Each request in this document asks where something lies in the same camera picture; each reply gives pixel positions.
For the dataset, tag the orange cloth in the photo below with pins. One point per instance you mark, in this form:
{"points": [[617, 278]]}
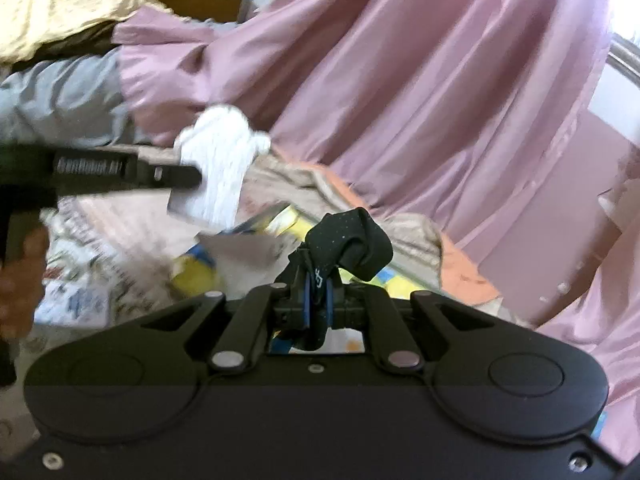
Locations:
{"points": [[465, 270]]}

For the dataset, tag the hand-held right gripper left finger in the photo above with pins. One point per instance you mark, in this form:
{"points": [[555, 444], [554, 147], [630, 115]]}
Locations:
{"points": [[300, 305]]}

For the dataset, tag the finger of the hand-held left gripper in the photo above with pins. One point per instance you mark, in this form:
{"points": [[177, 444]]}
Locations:
{"points": [[170, 176]]}

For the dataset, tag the person's left hand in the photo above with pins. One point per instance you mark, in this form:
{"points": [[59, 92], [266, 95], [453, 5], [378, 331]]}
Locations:
{"points": [[20, 290]]}

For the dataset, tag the yellow textured blanket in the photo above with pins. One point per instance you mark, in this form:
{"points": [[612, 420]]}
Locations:
{"points": [[60, 0]]}

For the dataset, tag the grey cloth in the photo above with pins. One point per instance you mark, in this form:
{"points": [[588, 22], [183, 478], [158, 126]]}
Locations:
{"points": [[60, 105]]}

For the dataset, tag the black dotted cloth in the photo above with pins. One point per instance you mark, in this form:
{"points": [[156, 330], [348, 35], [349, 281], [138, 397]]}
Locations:
{"points": [[350, 245]]}

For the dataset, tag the grey box with cartoon drawing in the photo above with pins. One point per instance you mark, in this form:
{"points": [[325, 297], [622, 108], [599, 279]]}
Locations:
{"points": [[280, 222]]}

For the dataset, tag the white cloth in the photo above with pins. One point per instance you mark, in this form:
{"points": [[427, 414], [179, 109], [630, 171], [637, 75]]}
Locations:
{"points": [[220, 160]]}

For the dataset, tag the pink satin curtain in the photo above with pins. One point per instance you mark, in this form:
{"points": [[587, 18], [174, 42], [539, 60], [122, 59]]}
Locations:
{"points": [[400, 85]]}

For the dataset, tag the floral printed bedspread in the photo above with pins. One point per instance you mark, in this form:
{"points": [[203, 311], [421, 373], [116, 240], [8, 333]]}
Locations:
{"points": [[140, 230]]}

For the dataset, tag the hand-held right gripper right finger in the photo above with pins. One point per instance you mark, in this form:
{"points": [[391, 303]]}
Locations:
{"points": [[340, 310]]}

